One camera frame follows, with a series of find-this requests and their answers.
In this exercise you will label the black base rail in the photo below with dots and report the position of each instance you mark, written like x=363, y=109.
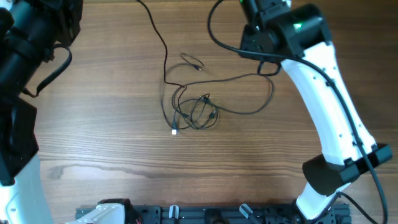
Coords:
x=121, y=211

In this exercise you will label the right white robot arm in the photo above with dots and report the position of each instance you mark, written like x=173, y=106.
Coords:
x=299, y=40

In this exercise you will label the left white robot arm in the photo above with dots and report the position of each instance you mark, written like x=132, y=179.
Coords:
x=30, y=33

